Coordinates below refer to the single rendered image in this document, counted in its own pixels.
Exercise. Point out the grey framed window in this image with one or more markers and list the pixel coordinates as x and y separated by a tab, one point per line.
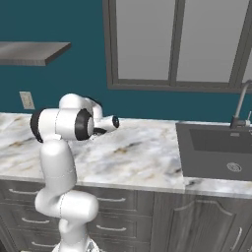
175	83

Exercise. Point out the beige wall outlet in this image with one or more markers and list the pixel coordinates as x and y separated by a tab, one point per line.
27	100

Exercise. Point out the grey wooden drawer front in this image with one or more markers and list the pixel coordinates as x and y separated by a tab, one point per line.
114	205
36	248
19	226
121	246
114	234
19	198

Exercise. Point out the grey wooden cabinet door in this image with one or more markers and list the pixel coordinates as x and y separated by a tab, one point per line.
197	226

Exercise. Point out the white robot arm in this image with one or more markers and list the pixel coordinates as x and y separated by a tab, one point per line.
55	164

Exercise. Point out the dark grey sink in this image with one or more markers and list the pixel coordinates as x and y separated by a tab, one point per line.
213	154

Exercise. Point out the grey curved faucet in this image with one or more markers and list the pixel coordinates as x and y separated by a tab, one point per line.
239	106

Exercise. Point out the grey wooden wall shelf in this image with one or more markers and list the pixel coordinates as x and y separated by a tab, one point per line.
29	52

